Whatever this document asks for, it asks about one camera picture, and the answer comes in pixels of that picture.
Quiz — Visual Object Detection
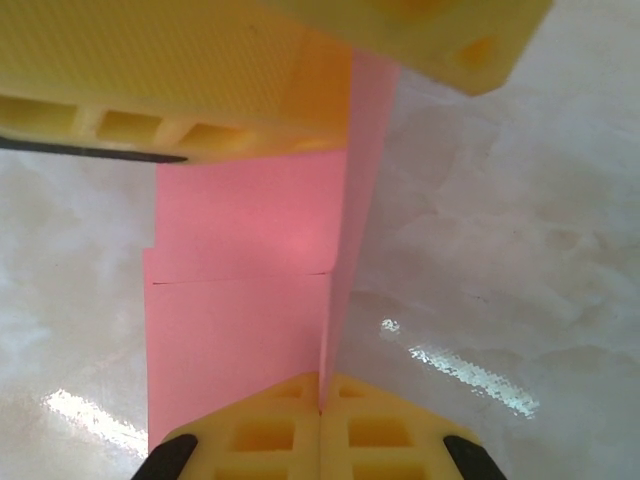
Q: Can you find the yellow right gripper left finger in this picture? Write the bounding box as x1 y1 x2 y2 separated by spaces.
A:
129 370 322 480

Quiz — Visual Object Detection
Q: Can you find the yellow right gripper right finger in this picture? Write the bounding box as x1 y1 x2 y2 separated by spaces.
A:
319 370 512 480

